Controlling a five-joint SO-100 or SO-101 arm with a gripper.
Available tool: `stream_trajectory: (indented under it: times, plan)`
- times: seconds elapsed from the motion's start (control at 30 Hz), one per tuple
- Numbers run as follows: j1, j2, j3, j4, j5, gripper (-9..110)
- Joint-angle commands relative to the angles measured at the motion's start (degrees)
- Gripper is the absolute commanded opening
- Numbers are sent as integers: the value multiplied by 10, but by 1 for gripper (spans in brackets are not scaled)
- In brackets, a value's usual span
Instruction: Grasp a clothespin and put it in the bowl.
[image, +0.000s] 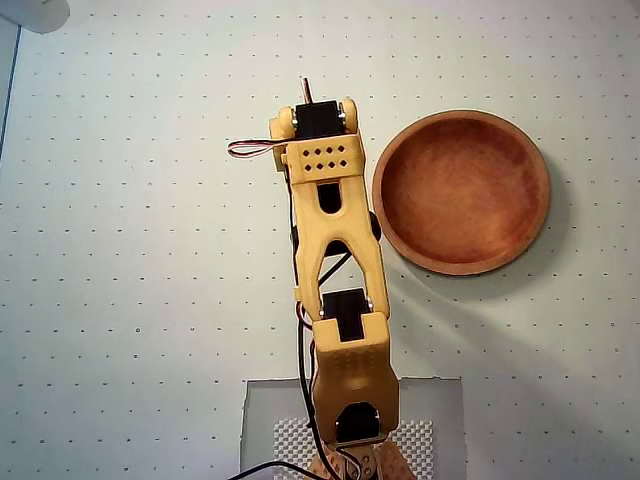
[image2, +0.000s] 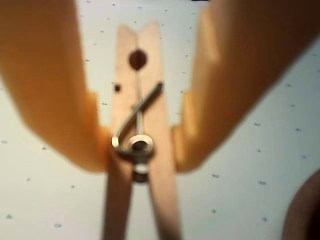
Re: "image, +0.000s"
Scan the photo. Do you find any round wooden bowl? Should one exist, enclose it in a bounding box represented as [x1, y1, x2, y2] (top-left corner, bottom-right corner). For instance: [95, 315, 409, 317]
[372, 110, 553, 276]

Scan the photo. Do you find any white textured mat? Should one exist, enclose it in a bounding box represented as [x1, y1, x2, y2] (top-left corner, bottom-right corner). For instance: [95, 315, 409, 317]
[273, 418, 434, 480]

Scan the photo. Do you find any white rounded object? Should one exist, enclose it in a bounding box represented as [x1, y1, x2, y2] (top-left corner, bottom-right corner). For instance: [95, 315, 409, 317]
[0, 0, 71, 34]

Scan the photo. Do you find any red white servo wire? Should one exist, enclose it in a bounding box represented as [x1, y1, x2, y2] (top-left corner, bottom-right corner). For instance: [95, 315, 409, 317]
[227, 138, 282, 160]

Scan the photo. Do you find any grey base plate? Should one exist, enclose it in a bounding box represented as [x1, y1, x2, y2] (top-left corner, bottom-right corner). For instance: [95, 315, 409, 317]
[241, 378, 464, 480]

